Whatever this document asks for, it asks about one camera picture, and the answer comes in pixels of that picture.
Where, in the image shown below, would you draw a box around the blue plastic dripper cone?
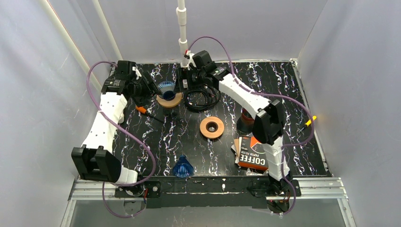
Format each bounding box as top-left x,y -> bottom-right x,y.
158,80 -> 176,101

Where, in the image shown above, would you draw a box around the orange wooden dripper ring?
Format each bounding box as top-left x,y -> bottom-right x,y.
156,91 -> 184,109

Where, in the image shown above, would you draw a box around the yellow wooden dripper ring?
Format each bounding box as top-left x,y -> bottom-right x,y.
200,116 -> 225,140

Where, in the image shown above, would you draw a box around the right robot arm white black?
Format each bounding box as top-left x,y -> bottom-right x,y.
174,50 -> 292,189

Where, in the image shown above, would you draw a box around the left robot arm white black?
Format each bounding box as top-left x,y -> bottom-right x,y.
71,60 -> 160,187

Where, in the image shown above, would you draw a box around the black red dripper cup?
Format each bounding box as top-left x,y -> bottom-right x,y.
236,108 -> 254,135

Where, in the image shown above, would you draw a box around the brown paper coffee filters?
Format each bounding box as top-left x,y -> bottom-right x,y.
232,136 -> 252,168

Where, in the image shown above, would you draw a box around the orange coffee filter box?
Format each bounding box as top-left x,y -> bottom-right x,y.
237,136 -> 268,171

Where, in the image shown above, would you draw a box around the glass carafe with brown collar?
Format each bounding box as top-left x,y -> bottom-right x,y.
163,106 -> 180,121

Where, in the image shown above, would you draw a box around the orange handled screwdriver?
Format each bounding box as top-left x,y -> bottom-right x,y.
135,106 -> 165,123

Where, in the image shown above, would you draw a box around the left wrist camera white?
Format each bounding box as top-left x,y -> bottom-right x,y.
132,66 -> 142,80

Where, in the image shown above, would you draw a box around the coiled black cables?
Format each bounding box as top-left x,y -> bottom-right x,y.
183,86 -> 222,113

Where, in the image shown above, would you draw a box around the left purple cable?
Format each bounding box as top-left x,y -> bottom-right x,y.
86,61 -> 157,219

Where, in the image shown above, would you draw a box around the white pvc pipe frame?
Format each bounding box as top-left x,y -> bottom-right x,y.
39,0 -> 189,73

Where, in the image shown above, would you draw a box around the yellow handled screwdriver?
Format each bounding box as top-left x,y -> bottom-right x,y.
297,115 -> 317,133

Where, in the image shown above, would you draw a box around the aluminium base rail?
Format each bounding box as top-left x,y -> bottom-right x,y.
62,176 -> 356,227

